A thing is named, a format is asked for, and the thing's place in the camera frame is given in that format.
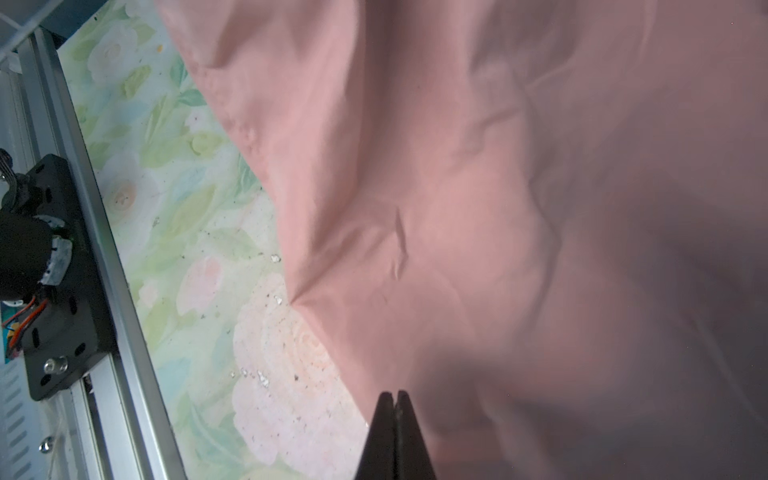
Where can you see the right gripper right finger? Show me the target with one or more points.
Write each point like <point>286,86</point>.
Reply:
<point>411,457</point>

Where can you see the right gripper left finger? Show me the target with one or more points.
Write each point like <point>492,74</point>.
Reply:
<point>377,460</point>

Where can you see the pink shorts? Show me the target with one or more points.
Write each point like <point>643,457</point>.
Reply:
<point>544,220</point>

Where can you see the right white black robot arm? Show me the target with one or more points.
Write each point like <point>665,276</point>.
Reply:
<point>324,452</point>

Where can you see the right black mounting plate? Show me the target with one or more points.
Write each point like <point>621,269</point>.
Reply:
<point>48,261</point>

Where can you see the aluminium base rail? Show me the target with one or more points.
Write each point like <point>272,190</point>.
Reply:
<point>79,395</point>

